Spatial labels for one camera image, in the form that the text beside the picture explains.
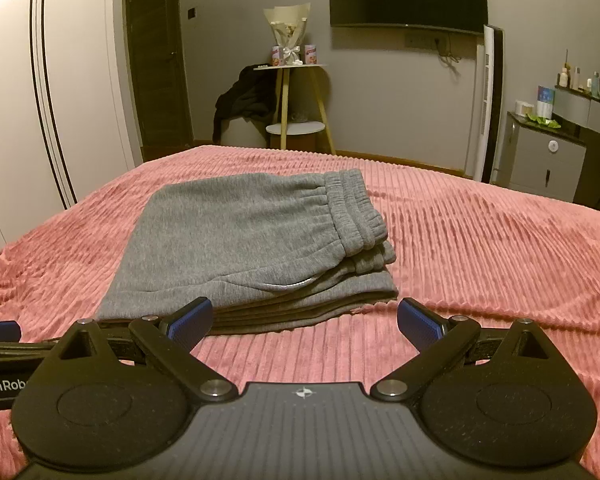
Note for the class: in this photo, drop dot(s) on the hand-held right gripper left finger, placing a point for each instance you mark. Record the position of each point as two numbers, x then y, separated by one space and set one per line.
190 322

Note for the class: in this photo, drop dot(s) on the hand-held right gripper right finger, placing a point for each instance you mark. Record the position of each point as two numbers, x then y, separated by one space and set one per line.
420 324

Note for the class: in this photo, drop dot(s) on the grey sweat pants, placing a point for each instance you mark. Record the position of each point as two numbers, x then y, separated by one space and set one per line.
240 240

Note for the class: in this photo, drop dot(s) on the pink ribbed blanket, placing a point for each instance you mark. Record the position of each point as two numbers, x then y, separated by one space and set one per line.
480 260

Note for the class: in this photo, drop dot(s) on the grey drawer cabinet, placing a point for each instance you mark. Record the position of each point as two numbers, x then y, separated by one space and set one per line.
542 160

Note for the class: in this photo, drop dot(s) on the black jacket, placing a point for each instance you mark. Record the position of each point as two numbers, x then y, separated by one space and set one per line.
242 100

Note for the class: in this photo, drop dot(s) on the white tower air conditioner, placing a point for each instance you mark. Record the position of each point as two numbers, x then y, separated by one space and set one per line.
487 105

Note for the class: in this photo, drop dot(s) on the green leaf tray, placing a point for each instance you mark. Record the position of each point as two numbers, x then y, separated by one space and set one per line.
542 120

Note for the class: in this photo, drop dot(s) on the wooden side table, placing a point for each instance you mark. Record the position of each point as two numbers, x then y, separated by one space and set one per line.
300 110

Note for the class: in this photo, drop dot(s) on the white small container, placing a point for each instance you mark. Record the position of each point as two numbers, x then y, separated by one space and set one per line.
525 108

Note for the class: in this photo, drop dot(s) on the white wardrobe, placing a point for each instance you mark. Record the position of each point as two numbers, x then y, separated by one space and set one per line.
40 85

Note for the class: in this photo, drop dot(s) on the blue printed box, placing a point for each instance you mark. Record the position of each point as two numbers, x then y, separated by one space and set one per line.
546 102

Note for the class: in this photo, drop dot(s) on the dark wooden door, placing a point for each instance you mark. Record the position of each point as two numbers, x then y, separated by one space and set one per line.
155 60

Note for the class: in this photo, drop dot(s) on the pink printed can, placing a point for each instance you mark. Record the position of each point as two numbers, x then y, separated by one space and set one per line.
312 54
277 56

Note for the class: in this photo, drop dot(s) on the cream cosmetic bottle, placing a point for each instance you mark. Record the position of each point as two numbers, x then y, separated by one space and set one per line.
563 78

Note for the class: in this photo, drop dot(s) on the cream wrapped flower bouquet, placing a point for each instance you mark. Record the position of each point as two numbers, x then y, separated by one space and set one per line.
286 30

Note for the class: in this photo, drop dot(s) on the dark wall light switch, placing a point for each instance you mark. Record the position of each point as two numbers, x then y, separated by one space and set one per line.
192 11

